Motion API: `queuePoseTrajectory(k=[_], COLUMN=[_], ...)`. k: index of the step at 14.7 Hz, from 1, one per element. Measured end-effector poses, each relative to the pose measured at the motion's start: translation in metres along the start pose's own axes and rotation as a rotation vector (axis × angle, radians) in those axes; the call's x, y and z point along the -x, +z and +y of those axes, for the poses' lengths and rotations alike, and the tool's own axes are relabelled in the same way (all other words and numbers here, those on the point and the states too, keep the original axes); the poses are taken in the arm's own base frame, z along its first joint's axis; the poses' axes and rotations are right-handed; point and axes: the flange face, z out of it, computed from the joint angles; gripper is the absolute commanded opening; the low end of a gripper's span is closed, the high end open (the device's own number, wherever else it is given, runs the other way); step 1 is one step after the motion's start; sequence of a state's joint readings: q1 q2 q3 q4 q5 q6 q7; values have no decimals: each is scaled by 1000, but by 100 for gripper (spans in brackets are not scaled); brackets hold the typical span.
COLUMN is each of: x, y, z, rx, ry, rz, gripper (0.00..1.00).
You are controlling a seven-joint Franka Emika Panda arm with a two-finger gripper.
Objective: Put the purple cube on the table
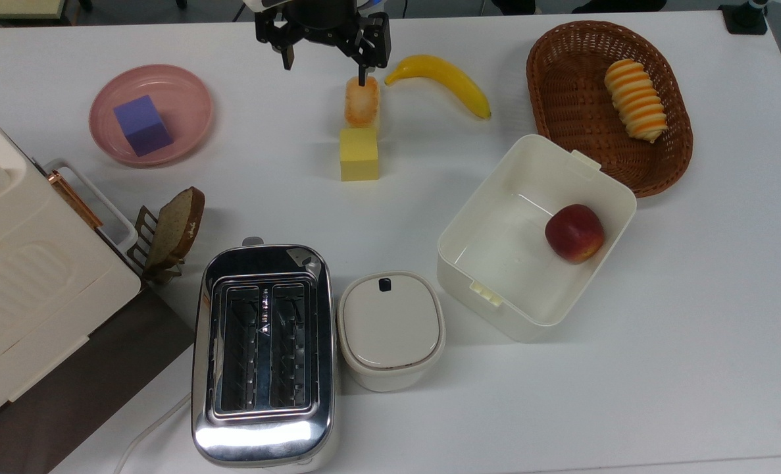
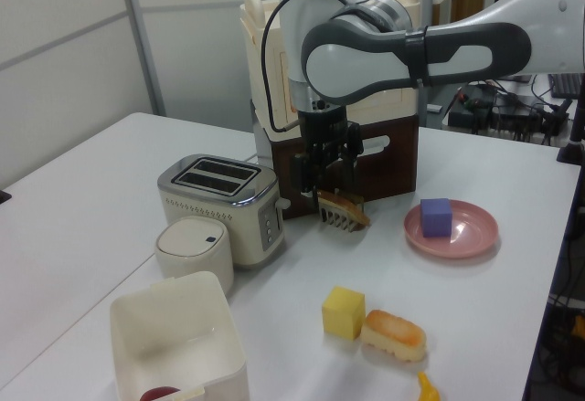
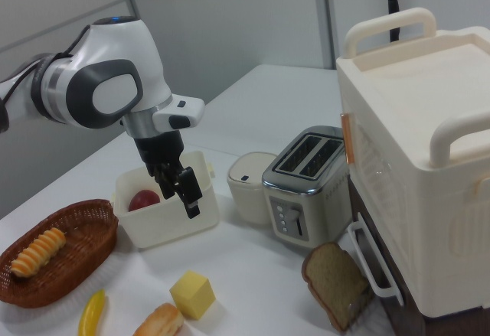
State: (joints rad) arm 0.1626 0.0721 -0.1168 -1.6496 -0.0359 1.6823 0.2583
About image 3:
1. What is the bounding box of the silver two-slot toaster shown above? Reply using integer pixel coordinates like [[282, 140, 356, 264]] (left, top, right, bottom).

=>
[[261, 125, 354, 250]]

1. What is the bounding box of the striped twisted bread roll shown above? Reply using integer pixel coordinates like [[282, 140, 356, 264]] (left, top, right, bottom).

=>
[[10, 227, 67, 278]]

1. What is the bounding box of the white square plastic container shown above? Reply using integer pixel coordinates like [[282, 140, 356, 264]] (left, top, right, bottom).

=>
[[110, 150, 220, 252]]

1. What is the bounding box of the black camera pole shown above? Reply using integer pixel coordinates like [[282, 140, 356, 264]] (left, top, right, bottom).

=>
[[385, 0, 403, 43]]

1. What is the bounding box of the large cream toy oven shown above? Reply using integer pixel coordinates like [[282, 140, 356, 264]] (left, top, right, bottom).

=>
[[335, 6, 490, 318]]

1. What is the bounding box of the small white lidded bin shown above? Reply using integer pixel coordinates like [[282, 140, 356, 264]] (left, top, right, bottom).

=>
[[226, 151, 279, 226]]

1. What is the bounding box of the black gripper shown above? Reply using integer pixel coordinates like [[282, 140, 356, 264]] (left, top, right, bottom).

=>
[[133, 129, 203, 220]]

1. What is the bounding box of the brown bread slice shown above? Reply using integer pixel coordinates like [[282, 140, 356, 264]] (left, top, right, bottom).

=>
[[302, 241, 373, 332]]

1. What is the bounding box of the yellow cheese block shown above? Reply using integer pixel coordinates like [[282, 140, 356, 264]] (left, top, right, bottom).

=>
[[169, 269, 217, 321]]

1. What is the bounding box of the golden bread bun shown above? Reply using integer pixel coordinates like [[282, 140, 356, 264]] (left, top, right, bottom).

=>
[[132, 302, 185, 336]]

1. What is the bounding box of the red apple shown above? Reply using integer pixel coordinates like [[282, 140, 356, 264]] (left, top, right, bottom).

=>
[[128, 189, 162, 213]]

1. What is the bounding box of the brown wicker basket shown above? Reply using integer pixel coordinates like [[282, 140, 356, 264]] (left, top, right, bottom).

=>
[[0, 198, 120, 309]]

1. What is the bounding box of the yellow chili pepper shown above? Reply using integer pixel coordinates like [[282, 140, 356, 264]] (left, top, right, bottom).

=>
[[77, 289, 106, 336]]

